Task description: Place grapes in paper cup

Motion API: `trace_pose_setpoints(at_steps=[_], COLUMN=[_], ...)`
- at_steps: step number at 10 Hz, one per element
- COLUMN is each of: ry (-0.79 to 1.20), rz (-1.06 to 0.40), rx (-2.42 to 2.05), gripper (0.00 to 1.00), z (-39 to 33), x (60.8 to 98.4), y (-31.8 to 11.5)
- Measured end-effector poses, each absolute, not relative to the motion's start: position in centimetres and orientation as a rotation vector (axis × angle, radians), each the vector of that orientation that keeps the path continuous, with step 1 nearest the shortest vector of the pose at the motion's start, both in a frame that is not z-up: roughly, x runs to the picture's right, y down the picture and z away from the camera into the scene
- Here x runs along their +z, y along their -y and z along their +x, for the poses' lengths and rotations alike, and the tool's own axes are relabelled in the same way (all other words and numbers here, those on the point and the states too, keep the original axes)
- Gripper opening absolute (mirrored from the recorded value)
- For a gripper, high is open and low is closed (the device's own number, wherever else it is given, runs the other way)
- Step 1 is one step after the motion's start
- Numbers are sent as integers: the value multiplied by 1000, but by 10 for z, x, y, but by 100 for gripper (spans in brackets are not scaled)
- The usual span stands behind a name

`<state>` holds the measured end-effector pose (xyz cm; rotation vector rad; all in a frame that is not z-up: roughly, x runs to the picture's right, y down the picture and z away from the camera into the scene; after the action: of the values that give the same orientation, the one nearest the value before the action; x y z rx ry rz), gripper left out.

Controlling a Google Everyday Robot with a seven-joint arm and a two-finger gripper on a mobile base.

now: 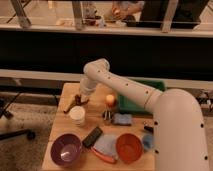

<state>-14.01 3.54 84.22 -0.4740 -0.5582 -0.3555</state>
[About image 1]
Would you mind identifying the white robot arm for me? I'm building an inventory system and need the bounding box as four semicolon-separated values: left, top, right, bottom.
80;58;210;171

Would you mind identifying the white paper cup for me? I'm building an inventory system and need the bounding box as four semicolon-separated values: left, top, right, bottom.
69;106;86;126

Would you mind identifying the small metal cup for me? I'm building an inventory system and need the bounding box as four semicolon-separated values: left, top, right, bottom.
102;110;112;121

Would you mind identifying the blue small cup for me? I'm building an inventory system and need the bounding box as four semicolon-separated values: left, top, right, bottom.
142;134;153;151

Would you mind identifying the orange peach fruit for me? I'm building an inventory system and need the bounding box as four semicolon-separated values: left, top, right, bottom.
105;94;116;107

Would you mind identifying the wooden board table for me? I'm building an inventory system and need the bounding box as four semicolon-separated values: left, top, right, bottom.
42;83;155;171

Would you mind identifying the green plastic bin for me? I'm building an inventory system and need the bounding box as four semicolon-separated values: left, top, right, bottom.
118;79;166;114

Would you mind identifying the blue sponge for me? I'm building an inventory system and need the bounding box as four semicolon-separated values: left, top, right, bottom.
113;113;132;125

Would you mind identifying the black rectangular remote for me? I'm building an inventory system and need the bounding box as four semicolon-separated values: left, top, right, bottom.
82;127;103;148

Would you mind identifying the light blue cloth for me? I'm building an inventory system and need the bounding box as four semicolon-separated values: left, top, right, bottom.
93;134;118;159

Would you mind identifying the purple bowl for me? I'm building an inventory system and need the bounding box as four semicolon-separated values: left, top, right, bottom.
50;134;82;167

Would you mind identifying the black chair base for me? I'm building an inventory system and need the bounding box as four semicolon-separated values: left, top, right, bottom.
0;95;36;141

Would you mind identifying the orange carrot toy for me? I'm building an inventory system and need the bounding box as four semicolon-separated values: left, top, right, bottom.
91;148;116;164

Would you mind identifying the orange bowl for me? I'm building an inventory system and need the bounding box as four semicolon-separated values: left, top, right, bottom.
116;133;143;164

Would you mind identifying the black handled tool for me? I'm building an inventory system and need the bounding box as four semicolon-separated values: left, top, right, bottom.
144;125;154;133

